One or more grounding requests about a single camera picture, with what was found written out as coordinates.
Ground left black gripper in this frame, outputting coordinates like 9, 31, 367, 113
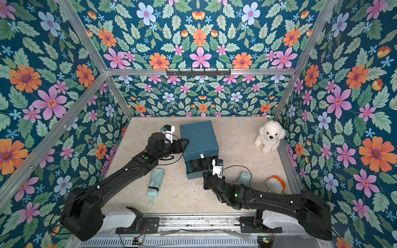
155, 141, 190, 162

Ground teal plastic drawer cabinet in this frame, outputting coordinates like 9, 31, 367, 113
180, 120, 219, 180

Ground mint green umbrella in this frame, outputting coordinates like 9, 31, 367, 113
146, 168, 165, 211
235, 172, 252, 187

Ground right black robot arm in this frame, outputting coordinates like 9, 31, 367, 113
203, 172, 333, 241

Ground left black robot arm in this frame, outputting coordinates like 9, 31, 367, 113
60, 132, 189, 241

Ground orange white round object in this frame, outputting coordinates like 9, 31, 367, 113
265, 176, 286, 194

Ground white plush dog toy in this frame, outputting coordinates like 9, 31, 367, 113
254, 120, 286, 155

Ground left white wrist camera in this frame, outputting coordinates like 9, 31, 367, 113
161, 125, 175, 143

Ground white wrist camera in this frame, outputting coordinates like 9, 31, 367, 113
212, 158, 223, 178
161, 125, 175, 143

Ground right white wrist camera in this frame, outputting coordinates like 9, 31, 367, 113
212, 158, 223, 178

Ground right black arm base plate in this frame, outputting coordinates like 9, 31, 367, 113
239, 210, 282, 234

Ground black wall hook rail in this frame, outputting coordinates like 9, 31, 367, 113
165, 69, 232, 77

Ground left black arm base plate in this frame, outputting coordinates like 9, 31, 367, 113
116, 207, 160, 235

